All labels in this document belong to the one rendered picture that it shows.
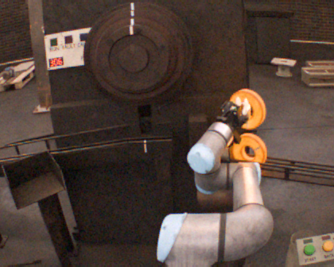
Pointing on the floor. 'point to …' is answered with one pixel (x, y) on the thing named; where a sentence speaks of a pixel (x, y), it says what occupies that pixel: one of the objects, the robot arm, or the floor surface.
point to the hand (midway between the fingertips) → (246, 104)
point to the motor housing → (215, 201)
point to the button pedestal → (319, 257)
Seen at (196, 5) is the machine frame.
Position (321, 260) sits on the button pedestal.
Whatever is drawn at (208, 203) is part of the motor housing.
